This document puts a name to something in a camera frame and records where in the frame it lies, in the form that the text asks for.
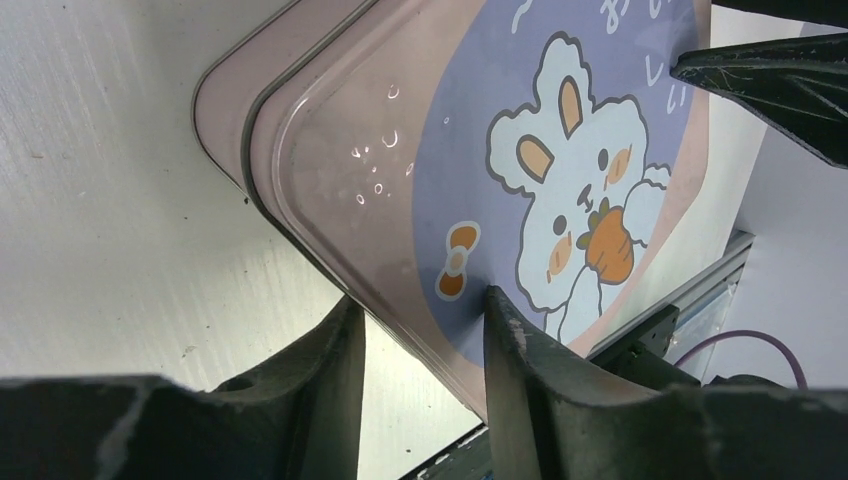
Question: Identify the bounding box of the silver tin lid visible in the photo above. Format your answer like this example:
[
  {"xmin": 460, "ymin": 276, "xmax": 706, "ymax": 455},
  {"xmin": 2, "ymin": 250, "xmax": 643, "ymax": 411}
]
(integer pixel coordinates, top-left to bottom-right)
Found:
[{"xmin": 241, "ymin": 0, "xmax": 713, "ymax": 419}]

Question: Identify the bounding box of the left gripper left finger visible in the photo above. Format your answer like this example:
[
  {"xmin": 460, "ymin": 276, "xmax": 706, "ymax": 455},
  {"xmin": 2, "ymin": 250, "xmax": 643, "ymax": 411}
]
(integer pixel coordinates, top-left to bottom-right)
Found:
[{"xmin": 1, "ymin": 298, "xmax": 366, "ymax": 479}]

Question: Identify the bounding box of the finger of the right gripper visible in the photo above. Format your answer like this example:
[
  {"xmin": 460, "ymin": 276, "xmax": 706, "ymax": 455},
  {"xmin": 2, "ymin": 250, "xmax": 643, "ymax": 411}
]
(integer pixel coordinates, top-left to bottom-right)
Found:
[{"xmin": 670, "ymin": 33, "xmax": 847, "ymax": 169}]

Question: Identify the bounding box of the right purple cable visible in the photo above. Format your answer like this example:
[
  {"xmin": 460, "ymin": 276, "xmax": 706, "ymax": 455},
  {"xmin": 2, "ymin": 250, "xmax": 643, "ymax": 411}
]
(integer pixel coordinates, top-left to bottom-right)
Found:
[{"xmin": 674, "ymin": 329, "xmax": 810, "ymax": 391}]

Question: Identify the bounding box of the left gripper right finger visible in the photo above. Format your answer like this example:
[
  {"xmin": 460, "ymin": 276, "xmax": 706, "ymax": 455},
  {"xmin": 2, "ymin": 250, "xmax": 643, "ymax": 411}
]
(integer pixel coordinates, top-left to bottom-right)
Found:
[{"xmin": 484, "ymin": 286, "xmax": 847, "ymax": 479}]

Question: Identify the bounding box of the pink compartment box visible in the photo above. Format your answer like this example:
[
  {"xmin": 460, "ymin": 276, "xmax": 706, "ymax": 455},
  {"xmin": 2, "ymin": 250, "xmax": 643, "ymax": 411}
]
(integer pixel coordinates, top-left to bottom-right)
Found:
[{"xmin": 190, "ymin": 0, "xmax": 492, "ymax": 425}]

